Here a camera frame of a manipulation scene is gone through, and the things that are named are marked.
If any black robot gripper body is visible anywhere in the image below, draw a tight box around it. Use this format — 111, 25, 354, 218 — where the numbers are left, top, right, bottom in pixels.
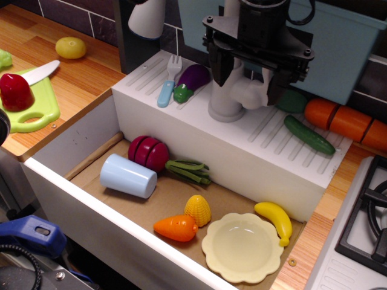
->
203, 1, 314, 83

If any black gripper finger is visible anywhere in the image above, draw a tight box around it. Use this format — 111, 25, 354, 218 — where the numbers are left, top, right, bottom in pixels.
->
209, 45, 234, 86
265, 68, 292, 106

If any grey toy faucet with lever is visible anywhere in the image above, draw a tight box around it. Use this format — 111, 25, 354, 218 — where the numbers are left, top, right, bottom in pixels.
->
207, 0, 276, 123

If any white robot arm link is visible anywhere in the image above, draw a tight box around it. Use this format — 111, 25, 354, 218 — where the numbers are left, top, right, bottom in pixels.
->
128, 0, 166, 40

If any dark green toy vegetable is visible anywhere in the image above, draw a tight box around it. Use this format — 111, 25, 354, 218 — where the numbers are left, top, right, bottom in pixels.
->
275, 90, 308, 114

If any purple toy eggplant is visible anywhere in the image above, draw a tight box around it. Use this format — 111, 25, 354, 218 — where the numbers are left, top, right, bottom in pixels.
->
174, 64, 211, 104

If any green toy cucumber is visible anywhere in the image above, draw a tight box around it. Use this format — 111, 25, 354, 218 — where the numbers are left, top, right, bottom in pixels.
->
284, 115, 336, 155

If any orange sliced toy carrot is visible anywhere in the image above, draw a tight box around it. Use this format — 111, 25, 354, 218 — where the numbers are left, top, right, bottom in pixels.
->
304, 98, 386, 152

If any teal storage box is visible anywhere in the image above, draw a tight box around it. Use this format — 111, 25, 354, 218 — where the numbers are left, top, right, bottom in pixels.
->
178, 1, 386, 105

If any red toy beet with leaves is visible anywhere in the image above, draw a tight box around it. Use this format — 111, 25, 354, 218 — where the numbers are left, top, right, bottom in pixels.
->
128, 135, 212, 185

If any yellow toy banana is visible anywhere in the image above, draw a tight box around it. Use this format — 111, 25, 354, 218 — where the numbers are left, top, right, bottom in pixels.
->
254, 202, 293, 247

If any yellow toy corn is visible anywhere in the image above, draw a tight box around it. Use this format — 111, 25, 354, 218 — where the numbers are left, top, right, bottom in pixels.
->
184, 195, 212, 227

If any white toy sink unit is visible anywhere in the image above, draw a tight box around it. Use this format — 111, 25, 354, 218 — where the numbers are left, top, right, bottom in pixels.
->
22, 51, 351, 289

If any light blue plastic cup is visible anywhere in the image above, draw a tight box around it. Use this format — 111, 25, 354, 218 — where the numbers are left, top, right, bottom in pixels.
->
100, 153, 157, 199

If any yellow toy potato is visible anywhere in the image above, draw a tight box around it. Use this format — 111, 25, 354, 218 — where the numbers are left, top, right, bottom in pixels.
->
55, 36, 87, 59

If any small orange toy carrot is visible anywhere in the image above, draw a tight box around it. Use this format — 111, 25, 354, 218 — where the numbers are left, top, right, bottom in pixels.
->
153, 214, 199, 242

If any cream scalloped plate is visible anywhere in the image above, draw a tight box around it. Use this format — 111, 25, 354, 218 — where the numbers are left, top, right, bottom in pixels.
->
201, 213, 284, 284

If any white toy knife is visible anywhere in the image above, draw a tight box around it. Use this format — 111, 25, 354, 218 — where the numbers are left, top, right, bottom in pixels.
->
21, 60, 60, 86

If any green cutting board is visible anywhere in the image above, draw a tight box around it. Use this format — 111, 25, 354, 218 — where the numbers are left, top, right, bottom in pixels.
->
1, 77, 60, 134

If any toy stove with black grate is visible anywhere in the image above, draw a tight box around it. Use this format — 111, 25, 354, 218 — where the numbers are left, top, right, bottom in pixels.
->
305, 155, 386, 289

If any red toy pepper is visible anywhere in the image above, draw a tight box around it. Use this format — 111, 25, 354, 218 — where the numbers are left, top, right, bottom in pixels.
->
1, 73, 35, 112

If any green toy vegetable piece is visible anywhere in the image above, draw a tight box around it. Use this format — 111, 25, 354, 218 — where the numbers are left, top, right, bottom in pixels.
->
0, 49, 13, 70

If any blue clamp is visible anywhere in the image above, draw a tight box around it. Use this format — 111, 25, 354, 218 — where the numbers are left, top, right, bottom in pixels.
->
1, 215, 67, 259

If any white fork blue handle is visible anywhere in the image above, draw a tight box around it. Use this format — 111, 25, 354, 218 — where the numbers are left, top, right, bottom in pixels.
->
157, 56, 183, 108

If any black camera lens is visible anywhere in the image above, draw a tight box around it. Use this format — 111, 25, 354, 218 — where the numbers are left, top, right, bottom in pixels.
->
0, 109, 11, 145

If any black cable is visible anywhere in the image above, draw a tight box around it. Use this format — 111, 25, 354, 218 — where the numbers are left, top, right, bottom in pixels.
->
0, 243, 42, 290

